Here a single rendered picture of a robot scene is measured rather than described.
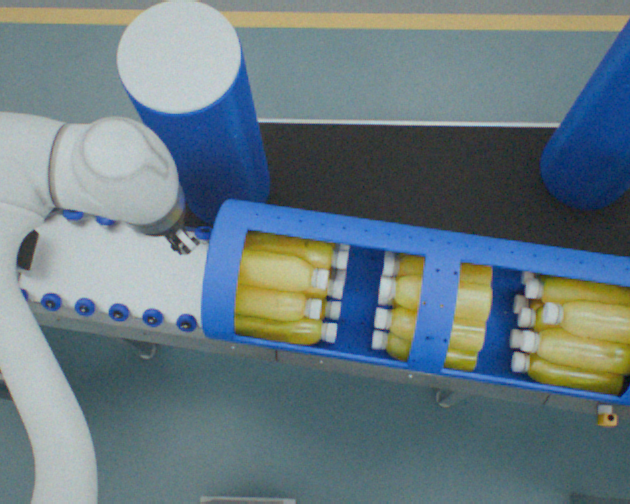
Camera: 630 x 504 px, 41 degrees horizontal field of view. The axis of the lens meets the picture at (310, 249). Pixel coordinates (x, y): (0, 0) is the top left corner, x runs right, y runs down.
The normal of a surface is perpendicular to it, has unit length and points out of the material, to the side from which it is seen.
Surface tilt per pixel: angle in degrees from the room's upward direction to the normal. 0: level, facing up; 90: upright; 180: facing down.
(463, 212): 0
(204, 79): 0
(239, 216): 36
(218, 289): 29
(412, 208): 0
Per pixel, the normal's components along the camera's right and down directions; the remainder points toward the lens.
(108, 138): 0.03, -0.37
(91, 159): -0.11, -0.10
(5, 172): 0.07, 0.00
